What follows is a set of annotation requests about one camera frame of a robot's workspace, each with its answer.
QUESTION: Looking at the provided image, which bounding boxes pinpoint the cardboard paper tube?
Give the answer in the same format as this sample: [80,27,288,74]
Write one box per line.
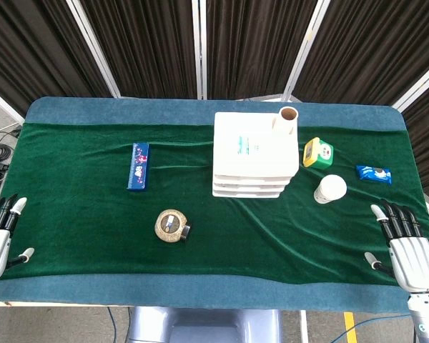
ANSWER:
[271,106,300,136]

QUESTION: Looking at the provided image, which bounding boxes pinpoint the white paper cup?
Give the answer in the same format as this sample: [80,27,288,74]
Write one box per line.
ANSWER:
[313,174,347,205]

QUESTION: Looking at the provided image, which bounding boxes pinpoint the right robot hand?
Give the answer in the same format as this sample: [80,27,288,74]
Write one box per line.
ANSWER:
[363,199,429,294]

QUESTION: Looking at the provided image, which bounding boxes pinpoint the long blue printed box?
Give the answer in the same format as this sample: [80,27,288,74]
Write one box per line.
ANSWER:
[126,141,151,193]

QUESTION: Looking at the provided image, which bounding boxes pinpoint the stack of white boxes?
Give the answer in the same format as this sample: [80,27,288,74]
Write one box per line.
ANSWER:
[212,111,300,199]

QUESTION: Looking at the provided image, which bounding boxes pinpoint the green yellow wipes box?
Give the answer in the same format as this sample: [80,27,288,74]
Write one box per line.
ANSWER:
[302,136,335,170]

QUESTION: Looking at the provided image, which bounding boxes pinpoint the blue cookie packet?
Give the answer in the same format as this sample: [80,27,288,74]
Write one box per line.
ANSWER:
[355,164,393,186]

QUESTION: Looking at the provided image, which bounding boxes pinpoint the green velvet cloth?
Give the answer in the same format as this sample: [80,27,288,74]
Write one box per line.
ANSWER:
[0,121,429,287]

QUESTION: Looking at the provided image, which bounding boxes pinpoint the grey robot torso base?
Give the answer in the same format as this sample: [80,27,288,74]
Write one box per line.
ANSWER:
[127,306,284,343]

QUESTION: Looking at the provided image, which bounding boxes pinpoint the blue floor cable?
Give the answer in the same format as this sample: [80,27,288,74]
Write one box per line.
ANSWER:
[353,312,413,330]
[106,307,130,343]

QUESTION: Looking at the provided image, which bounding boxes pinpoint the blue table cover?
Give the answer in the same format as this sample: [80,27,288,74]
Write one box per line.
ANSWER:
[0,96,429,314]

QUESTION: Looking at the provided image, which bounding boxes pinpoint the white table leg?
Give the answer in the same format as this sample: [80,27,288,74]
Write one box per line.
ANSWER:
[299,309,310,343]

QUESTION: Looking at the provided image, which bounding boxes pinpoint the round grain jar black lid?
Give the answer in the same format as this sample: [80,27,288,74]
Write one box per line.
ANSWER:
[154,209,193,244]

